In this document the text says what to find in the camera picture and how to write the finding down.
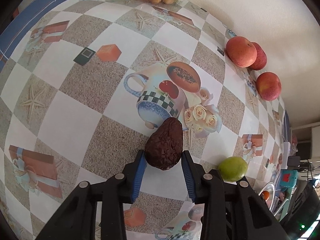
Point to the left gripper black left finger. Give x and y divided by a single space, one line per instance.
76 216

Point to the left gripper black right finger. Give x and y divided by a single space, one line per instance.
231 211

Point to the dark dried date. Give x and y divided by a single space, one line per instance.
164 147

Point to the small mandarin on tray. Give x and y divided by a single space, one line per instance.
265 194

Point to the large green jujube fruit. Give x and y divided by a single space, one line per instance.
233 169

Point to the silver metal oval tray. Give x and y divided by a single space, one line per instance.
274 199

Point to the teal toy box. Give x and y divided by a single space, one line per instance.
288 178

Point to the black device on right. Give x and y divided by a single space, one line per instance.
303 210

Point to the black plug adapter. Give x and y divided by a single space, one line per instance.
293 161

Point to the white power strip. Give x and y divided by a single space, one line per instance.
286 153

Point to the white shelf furniture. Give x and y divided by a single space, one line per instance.
307 142

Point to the red apple right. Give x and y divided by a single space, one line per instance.
269 86

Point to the dark red apple middle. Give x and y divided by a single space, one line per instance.
261 59

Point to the pale pink apple left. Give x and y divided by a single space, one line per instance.
241 51

